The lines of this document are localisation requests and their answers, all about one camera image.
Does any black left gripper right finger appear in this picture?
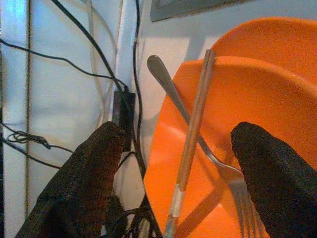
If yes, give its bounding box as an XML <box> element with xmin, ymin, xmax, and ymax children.
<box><xmin>229</xmin><ymin>120</ymin><xmax>317</xmax><ymax>238</ymax></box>

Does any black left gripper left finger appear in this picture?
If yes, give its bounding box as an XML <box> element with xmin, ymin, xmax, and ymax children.
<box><xmin>15</xmin><ymin>120</ymin><xmax>127</xmax><ymax>238</ymax></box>

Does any orange plastic bowl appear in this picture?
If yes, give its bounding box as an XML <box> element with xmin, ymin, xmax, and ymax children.
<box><xmin>143</xmin><ymin>56</ymin><xmax>317</xmax><ymax>238</ymax></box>

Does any wooden chopstick with metal tip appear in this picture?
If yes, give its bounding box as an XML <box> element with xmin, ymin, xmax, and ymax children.
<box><xmin>163</xmin><ymin>49</ymin><xmax>211</xmax><ymax>238</ymax></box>
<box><xmin>173</xmin><ymin>49</ymin><xmax>216</xmax><ymax>193</ymax></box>

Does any silver metal fork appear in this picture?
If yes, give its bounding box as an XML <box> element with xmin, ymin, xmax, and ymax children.
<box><xmin>146</xmin><ymin>54</ymin><xmax>267</xmax><ymax>238</ymax></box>

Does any orange plastic plate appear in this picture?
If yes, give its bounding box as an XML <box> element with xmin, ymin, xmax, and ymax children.
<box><xmin>211</xmin><ymin>16</ymin><xmax>317</xmax><ymax>84</ymax></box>

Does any black power adapter brick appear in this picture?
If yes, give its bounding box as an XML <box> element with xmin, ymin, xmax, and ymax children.
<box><xmin>111</xmin><ymin>89</ymin><xmax>136</xmax><ymax>152</ymax></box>

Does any stainless steel sink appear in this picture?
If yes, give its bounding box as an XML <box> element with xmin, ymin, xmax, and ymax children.
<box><xmin>150</xmin><ymin>0</ymin><xmax>248</xmax><ymax>23</ymax></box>

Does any knotted black cable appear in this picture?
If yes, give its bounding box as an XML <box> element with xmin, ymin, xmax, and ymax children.
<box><xmin>0</xmin><ymin>122</ymin><xmax>75</xmax><ymax>171</ymax></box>

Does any thin black wall cable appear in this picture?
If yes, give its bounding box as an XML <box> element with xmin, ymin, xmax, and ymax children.
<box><xmin>0</xmin><ymin>39</ymin><xmax>124</xmax><ymax>86</ymax></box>

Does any black adapter cable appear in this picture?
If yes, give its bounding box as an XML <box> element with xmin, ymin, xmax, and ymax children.
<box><xmin>132</xmin><ymin>0</ymin><xmax>149</xmax><ymax>181</ymax></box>

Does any thick black wall cable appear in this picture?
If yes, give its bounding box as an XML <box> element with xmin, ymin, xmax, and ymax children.
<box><xmin>51</xmin><ymin>0</ymin><xmax>128</xmax><ymax>90</ymax></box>

